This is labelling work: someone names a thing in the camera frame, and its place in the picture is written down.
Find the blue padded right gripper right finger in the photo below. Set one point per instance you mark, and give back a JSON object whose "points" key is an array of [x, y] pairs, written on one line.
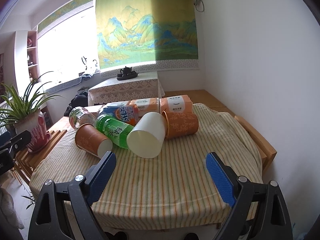
{"points": [[271, 220]]}

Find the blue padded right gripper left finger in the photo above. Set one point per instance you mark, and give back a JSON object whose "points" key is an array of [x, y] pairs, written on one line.
{"points": [[49, 219]]}

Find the blue orange Arctic Ocean bottle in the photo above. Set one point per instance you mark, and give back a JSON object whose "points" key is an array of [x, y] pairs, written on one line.
{"points": [[122, 111]]}

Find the orange paper cup white inside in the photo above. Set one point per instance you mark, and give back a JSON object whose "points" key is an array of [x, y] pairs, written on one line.
{"points": [[89, 139]]}

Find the orange patterned paper cup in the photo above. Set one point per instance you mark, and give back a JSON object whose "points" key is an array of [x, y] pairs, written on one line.
{"points": [[180, 124]]}

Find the wooden slatted plant stand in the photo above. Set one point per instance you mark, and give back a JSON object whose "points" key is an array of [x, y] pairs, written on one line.
{"points": [[26, 162]]}

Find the striped yellow table cloth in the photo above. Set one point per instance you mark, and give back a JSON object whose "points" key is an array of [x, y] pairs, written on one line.
{"points": [[174, 189]]}

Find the red white flower pot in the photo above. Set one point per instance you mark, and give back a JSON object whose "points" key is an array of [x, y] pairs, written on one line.
{"points": [[36, 125]]}

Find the green tea plastic bottle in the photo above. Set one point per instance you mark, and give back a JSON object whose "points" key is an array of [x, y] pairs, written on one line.
{"points": [[114, 129]]}

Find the black bag on floor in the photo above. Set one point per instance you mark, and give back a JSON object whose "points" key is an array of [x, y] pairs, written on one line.
{"points": [[80, 100]]}

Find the green spider plant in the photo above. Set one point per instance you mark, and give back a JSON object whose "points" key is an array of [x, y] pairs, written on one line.
{"points": [[21, 106]]}

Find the orange tissue pack right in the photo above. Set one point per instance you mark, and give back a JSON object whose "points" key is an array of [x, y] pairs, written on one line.
{"points": [[176, 104]]}

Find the orange tissue pack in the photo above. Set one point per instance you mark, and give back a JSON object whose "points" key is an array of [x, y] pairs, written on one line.
{"points": [[146, 105], [176, 104]]}

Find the orange tissue pack left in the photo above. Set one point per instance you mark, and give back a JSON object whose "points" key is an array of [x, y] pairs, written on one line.
{"points": [[146, 105]]}

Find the lace covered low table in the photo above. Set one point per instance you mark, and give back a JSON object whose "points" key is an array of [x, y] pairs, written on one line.
{"points": [[145, 85]]}

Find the black teapot on tray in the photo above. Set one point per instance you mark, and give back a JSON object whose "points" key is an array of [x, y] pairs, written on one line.
{"points": [[126, 73]]}

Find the white pink bookshelf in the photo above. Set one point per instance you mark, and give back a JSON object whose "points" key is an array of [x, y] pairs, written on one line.
{"points": [[25, 59]]}

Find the green landscape painting curtain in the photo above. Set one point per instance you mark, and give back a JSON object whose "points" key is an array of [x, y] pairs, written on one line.
{"points": [[151, 34]]}

